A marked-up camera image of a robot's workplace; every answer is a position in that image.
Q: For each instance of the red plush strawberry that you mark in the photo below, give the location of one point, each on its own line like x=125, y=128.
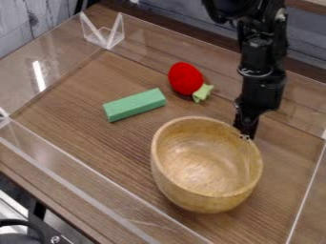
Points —
x=187, y=81

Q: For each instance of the green foam block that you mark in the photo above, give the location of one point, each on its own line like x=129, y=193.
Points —
x=133, y=104

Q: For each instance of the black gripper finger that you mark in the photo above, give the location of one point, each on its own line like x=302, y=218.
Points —
x=245, y=124

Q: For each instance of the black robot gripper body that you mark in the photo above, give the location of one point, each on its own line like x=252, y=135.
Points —
x=262, y=94

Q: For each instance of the wooden bowl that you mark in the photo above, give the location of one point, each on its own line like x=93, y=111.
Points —
x=204, y=164

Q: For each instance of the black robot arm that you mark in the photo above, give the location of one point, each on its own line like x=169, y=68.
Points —
x=259, y=21

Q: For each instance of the black metal table frame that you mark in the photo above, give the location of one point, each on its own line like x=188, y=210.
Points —
x=48, y=234

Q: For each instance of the clear acrylic corner bracket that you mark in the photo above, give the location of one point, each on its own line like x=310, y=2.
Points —
x=103, y=37

